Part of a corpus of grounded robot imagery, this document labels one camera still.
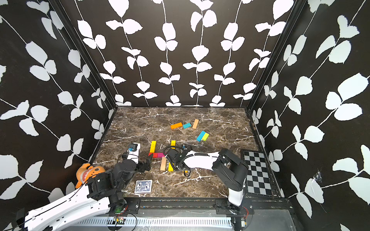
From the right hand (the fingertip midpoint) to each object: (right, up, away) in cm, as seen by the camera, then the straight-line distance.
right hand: (181, 164), depth 89 cm
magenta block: (-9, +10, -18) cm, 22 cm away
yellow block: (-6, +12, +9) cm, 16 cm away
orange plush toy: (-53, -1, -11) cm, 54 cm away
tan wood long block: (-11, 0, -1) cm, 11 cm away
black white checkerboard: (+43, -4, -12) cm, 45 cm away
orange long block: (-5, +23, +19) cm, 30 cm away
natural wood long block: (+10, +25, +21) cm, 34 cm away
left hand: (-17, +11, -16) cm, 26 cm away
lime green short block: (+17, +16, +13) cm, 26 cm away
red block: (-21, +6, +4) cm, 22 cm away
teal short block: (+3, +23, +19) cm, 30 cm away
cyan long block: (+12, +14, +12) cm, 22 cm away
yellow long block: (-20, +10, +6) cm, 23 cm away
